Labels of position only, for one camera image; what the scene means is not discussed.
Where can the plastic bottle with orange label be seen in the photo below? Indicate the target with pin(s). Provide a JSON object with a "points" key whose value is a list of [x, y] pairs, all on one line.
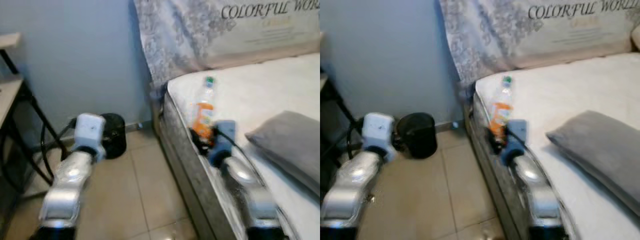
{"points": [[205, 115], [501, 112]]}

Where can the grey pillow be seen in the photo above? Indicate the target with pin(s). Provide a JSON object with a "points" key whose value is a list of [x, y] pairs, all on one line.
{"points": [[290, 140], [595, 145]]}

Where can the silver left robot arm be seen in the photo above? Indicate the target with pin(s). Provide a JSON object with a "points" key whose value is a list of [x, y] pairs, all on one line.
{"points": [[67, 180], [352, 182]]}

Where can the grey patterned bed base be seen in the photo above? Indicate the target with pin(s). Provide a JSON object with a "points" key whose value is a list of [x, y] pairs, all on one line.
{"points": [[487, 170], [185, 160]]}

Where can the black waste bin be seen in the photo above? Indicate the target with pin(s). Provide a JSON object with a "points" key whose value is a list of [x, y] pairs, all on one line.
{"points": [[115, 135], [417, 135]]}

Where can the printed headboard cushion with lettering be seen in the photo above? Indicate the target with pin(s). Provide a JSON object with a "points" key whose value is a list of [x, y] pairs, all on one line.
{"points": [[560, 35], [250, 35]]}

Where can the table with black legs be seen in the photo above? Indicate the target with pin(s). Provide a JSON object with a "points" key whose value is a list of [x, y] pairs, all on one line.
{"points": [[323, 82], [7, 100]]}

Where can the cream knotted pillow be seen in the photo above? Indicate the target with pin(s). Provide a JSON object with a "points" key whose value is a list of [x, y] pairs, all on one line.
{"points": [[636, 37]]}

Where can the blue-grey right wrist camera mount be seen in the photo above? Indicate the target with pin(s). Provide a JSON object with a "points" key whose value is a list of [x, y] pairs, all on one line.
{"points": [[225, 132], [517, 131]]}

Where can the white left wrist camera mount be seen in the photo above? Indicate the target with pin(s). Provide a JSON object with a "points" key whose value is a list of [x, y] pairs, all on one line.
{"points": [[377, 129], [89, 130]]}

